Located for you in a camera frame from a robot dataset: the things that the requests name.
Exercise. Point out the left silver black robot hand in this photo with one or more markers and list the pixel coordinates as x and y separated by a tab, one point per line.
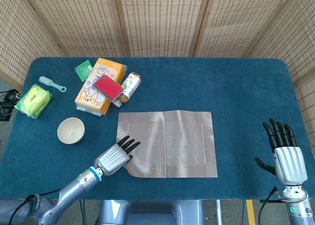
110	159

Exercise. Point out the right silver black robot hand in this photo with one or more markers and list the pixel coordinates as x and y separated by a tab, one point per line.
290	163

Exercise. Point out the white bowl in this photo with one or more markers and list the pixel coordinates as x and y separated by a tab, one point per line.
71	131

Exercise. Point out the brown woven placemat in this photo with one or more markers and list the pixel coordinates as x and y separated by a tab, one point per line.
177	146

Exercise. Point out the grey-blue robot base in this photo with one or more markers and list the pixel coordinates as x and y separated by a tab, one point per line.
152	212

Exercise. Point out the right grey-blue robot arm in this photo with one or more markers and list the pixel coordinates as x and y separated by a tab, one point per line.
299	210

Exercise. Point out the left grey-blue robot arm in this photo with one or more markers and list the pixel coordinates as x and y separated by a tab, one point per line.
73	188

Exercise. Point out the red flat case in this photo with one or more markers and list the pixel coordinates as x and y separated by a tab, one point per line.
107	87

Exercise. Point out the tea bottle with label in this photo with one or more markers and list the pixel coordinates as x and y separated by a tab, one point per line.
131	86

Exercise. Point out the white table leg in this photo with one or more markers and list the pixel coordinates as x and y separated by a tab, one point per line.
218	212

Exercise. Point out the orange corgi tissue pack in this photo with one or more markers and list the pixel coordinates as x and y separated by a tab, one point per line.
108	67

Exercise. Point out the green sachet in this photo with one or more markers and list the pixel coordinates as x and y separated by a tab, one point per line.
83	70

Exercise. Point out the mint green brush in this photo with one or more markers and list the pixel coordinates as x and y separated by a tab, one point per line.
53	85

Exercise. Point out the green yellow wipes pack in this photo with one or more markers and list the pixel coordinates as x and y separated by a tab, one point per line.
33	100

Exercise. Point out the blue felt table cover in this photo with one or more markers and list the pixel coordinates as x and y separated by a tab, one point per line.
221	74

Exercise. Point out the bamboo folding screen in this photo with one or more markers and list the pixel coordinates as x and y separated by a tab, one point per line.
160	20

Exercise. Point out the black table edge bracket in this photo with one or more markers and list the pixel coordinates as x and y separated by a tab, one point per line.
272	201

